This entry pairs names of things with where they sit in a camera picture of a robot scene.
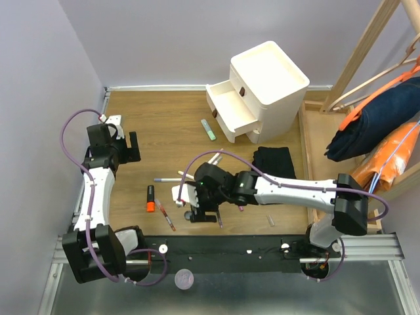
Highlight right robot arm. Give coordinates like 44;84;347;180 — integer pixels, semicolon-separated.
186;163;368;257

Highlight translucent purple cup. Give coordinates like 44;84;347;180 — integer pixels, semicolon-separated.
174;268;194;290

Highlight red pen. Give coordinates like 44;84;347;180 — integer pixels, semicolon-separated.
155;198;176;232

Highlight orange white garment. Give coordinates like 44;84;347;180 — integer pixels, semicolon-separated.
351;122;419;193

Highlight white drawer cabinet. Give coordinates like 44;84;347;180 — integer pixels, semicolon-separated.
229;41;310;144

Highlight wooden hanger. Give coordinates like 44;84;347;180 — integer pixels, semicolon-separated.
326;34;419;113

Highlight white bottom drawer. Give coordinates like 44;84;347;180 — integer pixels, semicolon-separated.
214;108;259;143

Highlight black mounting base bar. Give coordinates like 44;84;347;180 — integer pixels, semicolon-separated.
144;234;340;274

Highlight small clear tube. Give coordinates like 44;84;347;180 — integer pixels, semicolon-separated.
267;215;275;226

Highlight orange black highlighter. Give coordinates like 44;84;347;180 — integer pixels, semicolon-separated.
146;185;155;213

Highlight dark purple pen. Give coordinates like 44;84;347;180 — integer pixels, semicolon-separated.
216;211;223;228

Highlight wooden clothes rack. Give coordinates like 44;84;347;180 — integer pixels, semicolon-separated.
299;1;419;231

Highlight black folded cloth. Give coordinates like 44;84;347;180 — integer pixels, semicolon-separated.
252;146;296;179

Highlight grey round cap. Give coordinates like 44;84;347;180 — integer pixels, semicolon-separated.
184;211;192;221

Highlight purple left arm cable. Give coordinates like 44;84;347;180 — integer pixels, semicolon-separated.
60;108;168;287

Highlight beige tip marker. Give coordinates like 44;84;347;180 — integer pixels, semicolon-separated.
208;152;221;165

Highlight green grey highlighter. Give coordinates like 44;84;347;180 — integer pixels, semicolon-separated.
201;119;217;141

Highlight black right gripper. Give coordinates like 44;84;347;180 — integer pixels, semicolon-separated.
190;179;228;222

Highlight orange hanger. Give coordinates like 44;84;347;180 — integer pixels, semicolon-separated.
337;55;420;132

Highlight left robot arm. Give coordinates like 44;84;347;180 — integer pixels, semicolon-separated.
62;115;146;284

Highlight yellow tip marker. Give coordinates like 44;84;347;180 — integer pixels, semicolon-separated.
177;171;194;180

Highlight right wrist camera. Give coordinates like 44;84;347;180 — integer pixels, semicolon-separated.
171;184;200;207

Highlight grey tip marker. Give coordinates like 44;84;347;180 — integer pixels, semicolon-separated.
213;156;222;165

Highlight dark blue jeans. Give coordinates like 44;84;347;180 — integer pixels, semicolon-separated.
324;77;419;162

